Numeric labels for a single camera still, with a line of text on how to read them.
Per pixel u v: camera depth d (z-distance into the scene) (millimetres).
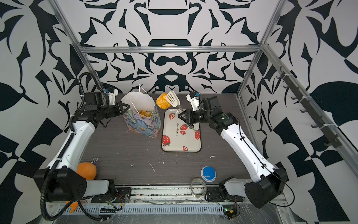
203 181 771
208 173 804
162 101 751
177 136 965
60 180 388
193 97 634
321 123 503
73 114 559
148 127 829
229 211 709
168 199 741
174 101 723
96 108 587
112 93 698
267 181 380
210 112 539
